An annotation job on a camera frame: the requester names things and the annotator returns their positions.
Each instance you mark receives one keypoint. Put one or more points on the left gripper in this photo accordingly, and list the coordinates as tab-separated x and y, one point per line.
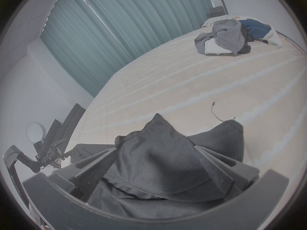
56	153

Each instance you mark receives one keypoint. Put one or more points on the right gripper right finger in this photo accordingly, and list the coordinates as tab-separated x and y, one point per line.
244	174

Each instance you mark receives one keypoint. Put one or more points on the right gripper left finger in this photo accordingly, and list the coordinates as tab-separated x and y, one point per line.
93	174

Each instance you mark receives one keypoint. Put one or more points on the black T-shirt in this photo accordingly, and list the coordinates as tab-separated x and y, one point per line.
156	166

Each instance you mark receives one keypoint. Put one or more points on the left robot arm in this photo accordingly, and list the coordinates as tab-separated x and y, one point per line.
14	152

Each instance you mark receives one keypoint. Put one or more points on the pile of clothes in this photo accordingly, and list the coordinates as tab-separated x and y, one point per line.
227	37

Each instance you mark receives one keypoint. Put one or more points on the black dressing table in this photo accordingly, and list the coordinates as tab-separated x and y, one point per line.
54	130

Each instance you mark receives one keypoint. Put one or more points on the bed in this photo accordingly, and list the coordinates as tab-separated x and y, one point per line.
191	85

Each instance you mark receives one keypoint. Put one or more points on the blue-green curtain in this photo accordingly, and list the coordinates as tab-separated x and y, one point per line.
148	13
79	44

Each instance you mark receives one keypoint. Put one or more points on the white printed pillow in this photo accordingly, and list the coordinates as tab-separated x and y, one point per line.
208	20

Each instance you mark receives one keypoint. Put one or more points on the grey bedside table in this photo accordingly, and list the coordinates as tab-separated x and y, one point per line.
215	11

